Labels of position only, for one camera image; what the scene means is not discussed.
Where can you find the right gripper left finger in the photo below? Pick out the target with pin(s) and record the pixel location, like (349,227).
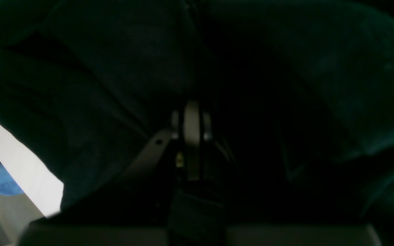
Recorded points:
(133,209)

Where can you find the black T-shirt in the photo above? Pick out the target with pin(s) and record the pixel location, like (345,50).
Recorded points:
(301,92)

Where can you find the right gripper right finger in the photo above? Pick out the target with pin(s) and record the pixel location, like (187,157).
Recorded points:
(214,163)

